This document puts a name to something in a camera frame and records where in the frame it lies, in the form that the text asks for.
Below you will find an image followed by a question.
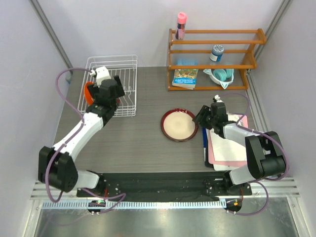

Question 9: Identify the orange plate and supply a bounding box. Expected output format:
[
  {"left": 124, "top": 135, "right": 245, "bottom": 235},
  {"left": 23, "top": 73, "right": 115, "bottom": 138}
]
[{"left": 83, "top": 81, "right": 94, "bottom": 106}]

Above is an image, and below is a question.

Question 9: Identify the large dark red plate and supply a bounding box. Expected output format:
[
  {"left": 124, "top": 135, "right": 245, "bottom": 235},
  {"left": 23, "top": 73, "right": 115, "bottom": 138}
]
[{"left": 160, "top": 108, "right": 198, "bottom": 142}]

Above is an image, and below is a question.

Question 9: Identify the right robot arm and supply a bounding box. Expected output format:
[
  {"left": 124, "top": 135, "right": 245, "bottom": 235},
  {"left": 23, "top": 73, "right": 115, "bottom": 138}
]
[{"left": 193, "top": 102, "right": 289, "bottom": 195}]

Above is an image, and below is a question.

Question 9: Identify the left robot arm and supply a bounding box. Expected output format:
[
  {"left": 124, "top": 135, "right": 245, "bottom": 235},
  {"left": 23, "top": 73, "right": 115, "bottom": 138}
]
[{"left": 38, "top": 75, "right": 125, "bottom": 197}]

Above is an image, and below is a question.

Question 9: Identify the wooden shelf rack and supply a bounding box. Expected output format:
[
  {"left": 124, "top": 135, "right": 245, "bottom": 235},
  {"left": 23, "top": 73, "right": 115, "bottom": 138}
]
[{"left": 166, "top": 28, "right": 267, "bottom": 91}]

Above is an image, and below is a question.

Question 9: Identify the blue clipboard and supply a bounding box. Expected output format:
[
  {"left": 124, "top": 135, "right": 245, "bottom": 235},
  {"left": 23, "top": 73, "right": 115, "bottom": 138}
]
[{"left": 202, "top": 128, "right": 213, "bottom": 168}]

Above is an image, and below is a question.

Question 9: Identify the white Canon safety booklet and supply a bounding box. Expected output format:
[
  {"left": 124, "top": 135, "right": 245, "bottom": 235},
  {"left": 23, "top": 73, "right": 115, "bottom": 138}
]
[{"left": 209, "top": 128, "right": 247, "bottom": 171}]

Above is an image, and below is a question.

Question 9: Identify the colourful book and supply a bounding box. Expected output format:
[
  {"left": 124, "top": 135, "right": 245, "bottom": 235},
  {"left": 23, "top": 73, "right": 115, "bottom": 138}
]
[{"left": 172, "top": 69, "right": 198, "bottom": 90}]

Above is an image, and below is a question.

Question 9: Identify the clear plastic box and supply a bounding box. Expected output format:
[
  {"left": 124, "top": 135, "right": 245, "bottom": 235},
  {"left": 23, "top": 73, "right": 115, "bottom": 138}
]
[{"left": 176, "top": 58, "right": 198, "bottom": 66}]

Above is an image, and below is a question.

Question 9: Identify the blue lid jar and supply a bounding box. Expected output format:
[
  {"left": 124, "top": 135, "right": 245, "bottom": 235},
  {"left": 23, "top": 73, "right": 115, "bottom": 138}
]
[{"left": 209, "top": 44, "right": 225, "bottom": 62}]

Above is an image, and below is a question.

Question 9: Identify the pink cap bottle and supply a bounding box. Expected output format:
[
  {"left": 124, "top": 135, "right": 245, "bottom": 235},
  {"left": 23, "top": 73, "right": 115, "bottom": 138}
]
[{"left": 175, "top": 12, "right": 187, "bottom": 40}]

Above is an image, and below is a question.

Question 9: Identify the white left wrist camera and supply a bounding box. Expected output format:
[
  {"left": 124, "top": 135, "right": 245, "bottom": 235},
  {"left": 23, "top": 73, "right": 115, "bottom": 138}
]
[{"left": 89, "top": 66, "right": 111, "bottom": 87}]

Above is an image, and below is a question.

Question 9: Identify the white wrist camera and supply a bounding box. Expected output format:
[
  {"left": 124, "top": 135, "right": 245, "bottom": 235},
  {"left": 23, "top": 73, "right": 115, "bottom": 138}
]
[
  {"left": 212, "top": 95, "right": 223, "bottom": 103},
  {"left": 89, "top": 66, "right": 111, "bottom": 87}
]

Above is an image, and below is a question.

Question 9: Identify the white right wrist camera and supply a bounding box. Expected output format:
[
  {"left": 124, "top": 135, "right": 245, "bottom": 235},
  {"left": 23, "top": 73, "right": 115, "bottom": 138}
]
[{"left": 212, "top": 95, "right": 223, "bottom": 103}]

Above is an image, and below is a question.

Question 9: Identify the white wire dish rack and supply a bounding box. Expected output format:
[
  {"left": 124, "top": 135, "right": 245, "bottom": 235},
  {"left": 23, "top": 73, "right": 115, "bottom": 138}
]
[{"left": 77, "top": 54, "right": 138, "bottom": 118}]

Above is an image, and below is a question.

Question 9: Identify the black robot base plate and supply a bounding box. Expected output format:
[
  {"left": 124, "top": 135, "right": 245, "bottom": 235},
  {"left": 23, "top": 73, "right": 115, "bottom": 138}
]
[{"left": 90, "top": 171, "right": 252, "bottom": 202}]

